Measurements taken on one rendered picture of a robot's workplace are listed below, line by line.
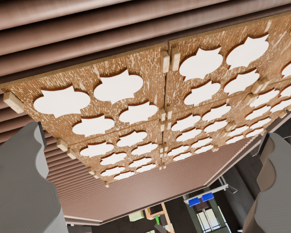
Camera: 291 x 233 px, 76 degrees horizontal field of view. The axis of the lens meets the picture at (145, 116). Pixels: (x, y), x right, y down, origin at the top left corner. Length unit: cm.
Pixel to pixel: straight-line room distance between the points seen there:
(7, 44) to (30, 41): 4
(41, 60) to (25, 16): 10
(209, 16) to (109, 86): 31
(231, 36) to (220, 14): 8
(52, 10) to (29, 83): 18
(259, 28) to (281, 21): 7
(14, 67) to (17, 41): 7
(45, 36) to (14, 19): 6
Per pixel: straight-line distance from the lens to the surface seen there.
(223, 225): 615
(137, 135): 82
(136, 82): 55
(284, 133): 421
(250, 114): 119
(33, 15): 44
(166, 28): 50
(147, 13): 46
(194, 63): 58
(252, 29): 64
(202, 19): 54
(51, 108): 58
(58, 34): 46
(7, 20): 45
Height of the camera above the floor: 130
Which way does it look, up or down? 30 degrees down
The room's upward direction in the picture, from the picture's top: 160 degrees clockwise
